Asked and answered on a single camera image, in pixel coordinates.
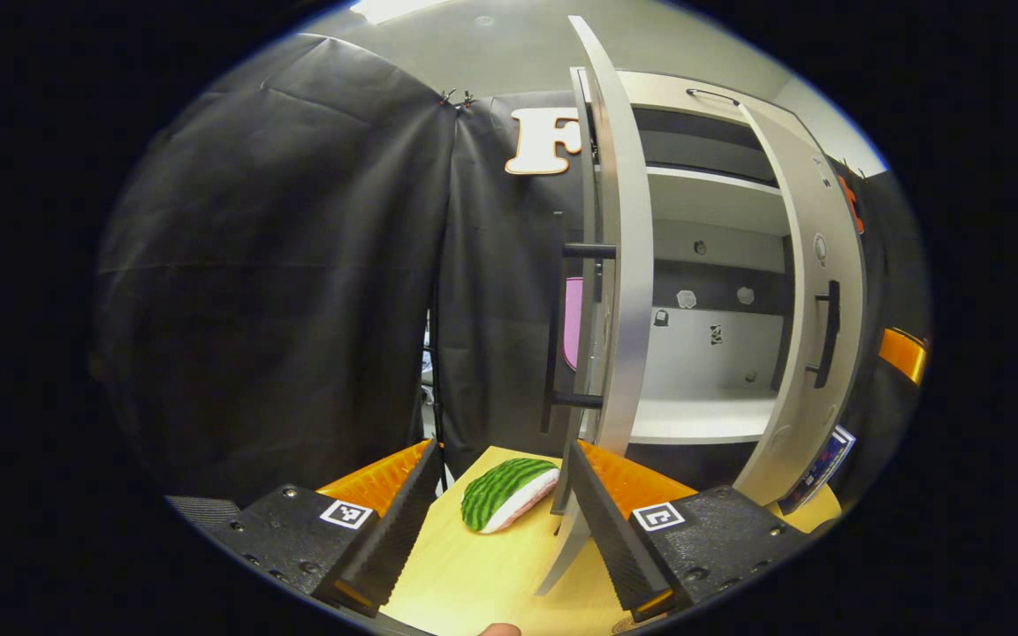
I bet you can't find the black door bar handle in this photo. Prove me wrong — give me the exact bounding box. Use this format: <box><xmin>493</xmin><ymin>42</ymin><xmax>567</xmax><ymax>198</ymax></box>
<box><xmin>541</xmin><ymin>210</ymin><xmax>618</xmax><ymax>435</ymax></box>
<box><xmin>805</xmin><ymin>279</ymin><xmax>842</xmax><ymax>390</ymax></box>

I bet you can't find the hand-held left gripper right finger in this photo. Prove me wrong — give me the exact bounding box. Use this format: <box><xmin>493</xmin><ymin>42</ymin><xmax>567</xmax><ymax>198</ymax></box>
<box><xmin>566</xmin><ymin>439</ymin><xmax>815</xmax><ymax>624</ymax></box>

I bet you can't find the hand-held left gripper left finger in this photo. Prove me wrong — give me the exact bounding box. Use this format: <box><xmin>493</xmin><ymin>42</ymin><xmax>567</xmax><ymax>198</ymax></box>
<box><xmin>209</xmin><ymin>439</ymin><xmax>444</xmax><ymax>617</ymax></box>

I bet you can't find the white cabinet drawer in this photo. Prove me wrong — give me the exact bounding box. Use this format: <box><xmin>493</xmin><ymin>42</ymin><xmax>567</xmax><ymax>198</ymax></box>
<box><xmin>597</xmin><ymin>71</ymin><xmax>815</xmax><ymax>133</ymax></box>

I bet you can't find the green striped watermelon slice toy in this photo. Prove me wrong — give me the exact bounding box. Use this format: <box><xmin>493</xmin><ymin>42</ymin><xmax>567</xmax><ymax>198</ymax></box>
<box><xmin>460</xmin><ymin>457</ymin><xmax>561</xmax><ymax>534</ymax></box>

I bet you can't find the white cabinet door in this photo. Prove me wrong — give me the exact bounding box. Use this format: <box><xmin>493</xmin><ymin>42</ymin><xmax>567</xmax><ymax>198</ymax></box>
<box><xmin>534</xmin><ymin>15</ymin><xmax>656</xmax><ymax>597</ymax></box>
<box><xmin>733</xmin><ymin>102</ymin><xmax>870</xmax><ymax>506</ymax></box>

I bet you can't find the blue printed box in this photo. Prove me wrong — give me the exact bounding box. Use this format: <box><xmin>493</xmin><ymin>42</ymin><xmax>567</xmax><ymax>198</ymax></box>
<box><xmin>777</xmin><ymin>426</ymin><xmax>857</xmax><ymax>516</ymax></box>

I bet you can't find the white and grey cabinet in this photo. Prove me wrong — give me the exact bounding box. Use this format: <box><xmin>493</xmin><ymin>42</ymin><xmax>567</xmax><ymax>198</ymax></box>
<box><xmin>571</xmin><ymin>69</ymin><xmax>828</xmax><ymax>469</ymax></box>

